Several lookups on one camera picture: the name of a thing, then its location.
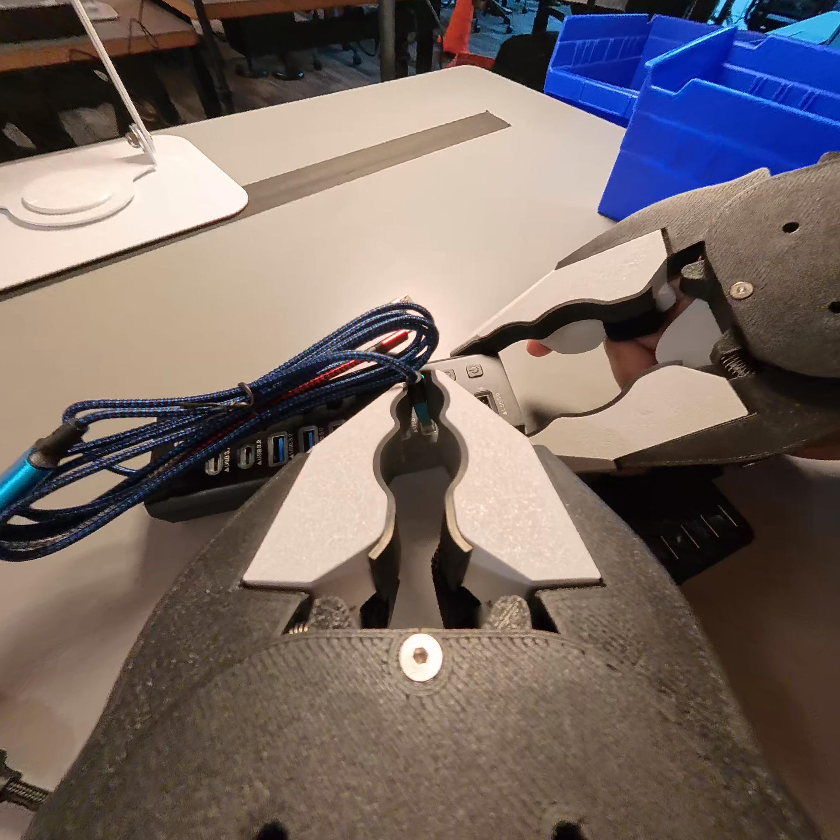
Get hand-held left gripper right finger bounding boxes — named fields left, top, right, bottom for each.
left=420, top=371, right=606, bottom=618

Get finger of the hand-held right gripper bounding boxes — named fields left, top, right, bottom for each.
left=451, top=228, right=677, bottom=361
left=524, top=363, right=750, bottom=471

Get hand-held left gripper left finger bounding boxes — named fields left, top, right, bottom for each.
left=241, top=386, right=409, bottom=614

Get blue braided usb cable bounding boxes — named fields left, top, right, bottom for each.
left=0, top=298, right=442, bottom=563

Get glossy black usb hub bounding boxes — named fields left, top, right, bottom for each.
left=584, top=469, right=756, bottom=586

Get person's right hand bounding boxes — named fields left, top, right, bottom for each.
left=527, top=331, right=660, bottom=396

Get large blue plastic bin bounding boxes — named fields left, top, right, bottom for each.
left=597, top=25, right=840, bottom=225

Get small blue plastic bin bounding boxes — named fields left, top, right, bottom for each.
left=543, top=12, right=658, bottom=127

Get orange traffic cone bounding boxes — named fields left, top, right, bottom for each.
left=443, top=0, right=476, bottom=58

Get white document stand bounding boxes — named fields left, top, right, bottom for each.
left=0, top=0, right=250, bottom=294

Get red braided cable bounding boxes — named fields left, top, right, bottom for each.
left=279, top=330, right=414, bottom=396

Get grey table cable channel cover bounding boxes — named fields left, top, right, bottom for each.
left=246, top=110, right=513, bottom=214

